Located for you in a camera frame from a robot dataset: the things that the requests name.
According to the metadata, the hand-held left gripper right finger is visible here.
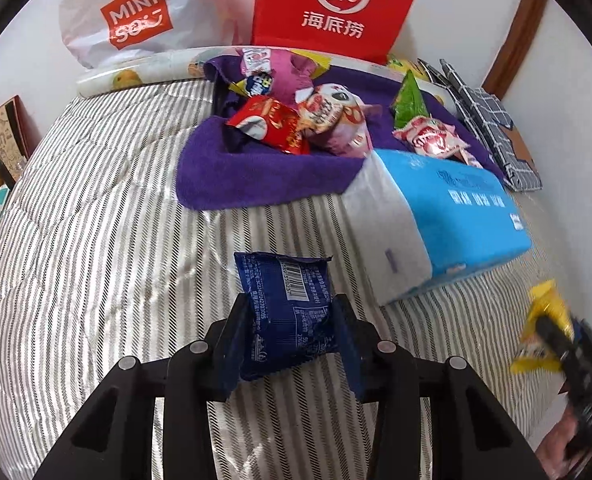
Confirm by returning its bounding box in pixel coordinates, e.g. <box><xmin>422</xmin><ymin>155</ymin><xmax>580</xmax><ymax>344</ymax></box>
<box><xmin>333</xmin><ymin>294</ymin><xmax>549</xmax><ymax>480</ymax></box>

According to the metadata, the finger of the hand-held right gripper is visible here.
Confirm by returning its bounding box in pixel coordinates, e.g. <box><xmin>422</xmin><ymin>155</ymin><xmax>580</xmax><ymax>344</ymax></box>
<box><xmin>536</xmin><ymin>312</ymin><xmax>584</xmax><ymax>361</ymax></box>

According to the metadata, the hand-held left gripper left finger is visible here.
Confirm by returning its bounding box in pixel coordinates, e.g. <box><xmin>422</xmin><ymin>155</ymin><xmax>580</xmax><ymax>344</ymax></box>
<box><xmin>33</xmin><ymin>295</ymin><xmax>251</xmax><ymax>480</ymax></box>

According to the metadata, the yellow crinkled snack packet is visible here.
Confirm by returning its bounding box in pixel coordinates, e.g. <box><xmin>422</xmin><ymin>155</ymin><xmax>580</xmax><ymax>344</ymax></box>
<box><xmin>510</xmin><ymin>280</ymin><xmax>584</xmax><ymax>376</ymax></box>

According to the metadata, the dark blue snack packet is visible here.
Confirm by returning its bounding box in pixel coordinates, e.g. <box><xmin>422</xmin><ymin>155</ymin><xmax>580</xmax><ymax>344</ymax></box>
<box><xmin>233</xmin><ymin>251</ymin><xmax>339</xmax><ymax>382</ymax></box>

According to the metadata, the red and white snack packet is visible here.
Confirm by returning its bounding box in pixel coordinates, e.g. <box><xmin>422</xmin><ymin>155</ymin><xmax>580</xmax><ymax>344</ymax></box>
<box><xmin>392</xmin><ymin>115</ymin><xmax>484</xmax><ymax>167</ymax></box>

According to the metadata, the person's right hand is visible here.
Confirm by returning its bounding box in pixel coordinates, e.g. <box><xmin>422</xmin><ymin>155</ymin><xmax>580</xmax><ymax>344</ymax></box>
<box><xmin>536</xmin><ymin>400</ymin><xmax>592</xmax><ymax>480</ymax></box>

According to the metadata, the purple towel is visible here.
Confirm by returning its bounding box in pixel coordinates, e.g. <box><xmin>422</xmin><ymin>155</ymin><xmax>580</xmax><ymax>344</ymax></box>
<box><xmin>176</xmin><ymin>55</ymin><xmax>504</xmax><ymax>211</ymax></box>

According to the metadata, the blue tissue pack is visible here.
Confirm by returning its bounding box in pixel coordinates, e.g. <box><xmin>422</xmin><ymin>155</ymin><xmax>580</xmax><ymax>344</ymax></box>
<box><xmin>343</xmin><ymin>149</ymin><xmax>533</xmax><ymax>307</ymax></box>

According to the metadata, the pale pink snack packet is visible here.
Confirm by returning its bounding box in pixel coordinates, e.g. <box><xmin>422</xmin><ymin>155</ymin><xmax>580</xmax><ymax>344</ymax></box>
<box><xmin>326</xmin><ymin>104</ymin><xmax>384</xmax><ymax>161</ymax></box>

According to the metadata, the white snack packet dark print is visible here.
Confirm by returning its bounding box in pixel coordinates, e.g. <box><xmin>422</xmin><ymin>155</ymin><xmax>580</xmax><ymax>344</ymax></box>
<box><xmin>296</xmin><ymin>82</ymin><xmax>367</xmax><ymax>148</ymax></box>

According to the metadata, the grey checked cloth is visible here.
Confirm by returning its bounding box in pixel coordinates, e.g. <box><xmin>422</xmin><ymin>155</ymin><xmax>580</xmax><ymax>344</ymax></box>
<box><xmin>418</xmin><ymin>57</ymin><xmax>544</xmax><ymax>193</ymax></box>

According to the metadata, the green triangular snack packet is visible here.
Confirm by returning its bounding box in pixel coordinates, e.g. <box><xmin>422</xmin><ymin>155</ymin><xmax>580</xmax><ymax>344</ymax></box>
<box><xmin>393</xmin><ymin>69</ymin><xmax>429</xmax><ymax>131</ymax></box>

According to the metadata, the blue and yellow snack packet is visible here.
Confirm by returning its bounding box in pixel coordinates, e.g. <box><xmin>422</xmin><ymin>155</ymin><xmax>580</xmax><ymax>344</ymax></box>
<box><xmin>228</xmin><ymin>72</ymin><xmax>277</xmax><ymax>98</ymax></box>

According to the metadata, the patterned plastic-wrapped roll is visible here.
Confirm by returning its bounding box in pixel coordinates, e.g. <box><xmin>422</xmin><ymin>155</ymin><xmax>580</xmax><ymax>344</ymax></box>
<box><xmin>76</xmin><ymin>46</ymin><xmax>449</xmax><ymax>108</ymax></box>

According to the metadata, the yellow-green snack bag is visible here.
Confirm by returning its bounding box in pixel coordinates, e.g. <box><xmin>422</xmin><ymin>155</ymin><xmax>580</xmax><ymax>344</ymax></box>
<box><xmin>386</xmin><ymin>52</ymin><xmax>429</xmax><ymax>81</ymax></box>

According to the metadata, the red paper shopping bag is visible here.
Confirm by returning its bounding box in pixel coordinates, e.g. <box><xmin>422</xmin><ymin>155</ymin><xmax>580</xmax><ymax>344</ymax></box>
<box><xmin>251</xmin><ymin>0</ymin><xmax>431</xmax><ymax>66</ymax></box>

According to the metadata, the wooden door frame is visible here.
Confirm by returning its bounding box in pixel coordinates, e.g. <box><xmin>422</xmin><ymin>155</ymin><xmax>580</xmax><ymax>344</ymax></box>
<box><xmin>481</xmin><ymin>0</ymin><xmax>549</xmax><ymax>96</ymax></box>

